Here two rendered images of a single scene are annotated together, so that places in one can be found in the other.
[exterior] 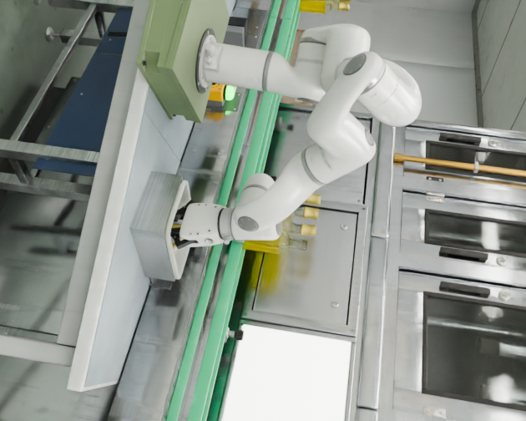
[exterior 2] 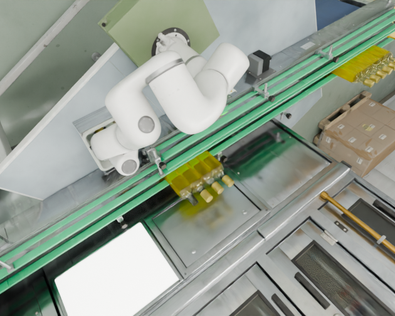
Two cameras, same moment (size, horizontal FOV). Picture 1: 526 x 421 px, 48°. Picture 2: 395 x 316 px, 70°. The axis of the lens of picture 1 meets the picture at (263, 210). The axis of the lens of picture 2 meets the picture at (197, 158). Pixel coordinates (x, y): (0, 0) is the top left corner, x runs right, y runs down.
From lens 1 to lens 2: 0.92 m
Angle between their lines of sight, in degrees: 30
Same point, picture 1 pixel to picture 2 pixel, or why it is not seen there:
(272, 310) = (160, 227)
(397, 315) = (226, 289)
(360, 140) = (130, 121)
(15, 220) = not seen: hidden behind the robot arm
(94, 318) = (14, 154)
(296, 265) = (196, 213)
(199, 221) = not seen: hidden behind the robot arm
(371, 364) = (175, 302)
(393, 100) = (169, 101)
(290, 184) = (108, 135)
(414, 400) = not seen: outside the picture
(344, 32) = (219, 48)
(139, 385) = (46, 209)
